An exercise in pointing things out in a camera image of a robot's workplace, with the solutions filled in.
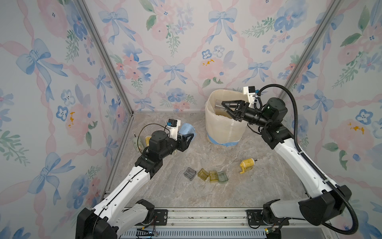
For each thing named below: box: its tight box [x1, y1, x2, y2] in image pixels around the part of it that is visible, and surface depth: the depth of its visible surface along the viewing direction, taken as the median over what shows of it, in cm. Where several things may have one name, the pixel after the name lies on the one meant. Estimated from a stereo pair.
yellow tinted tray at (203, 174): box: [197, 167, 210, 182], surface depth 90 cm
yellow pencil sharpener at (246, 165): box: [239, 158, 256, 174], surface depth 87 cm
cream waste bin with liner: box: [204, 89, 248, 147], surface depth 84 cm
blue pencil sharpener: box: [178, 122, 196, 141], surface depth 71 cm
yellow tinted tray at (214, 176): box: [208, 170, 219, 183], surface depth 90 cm
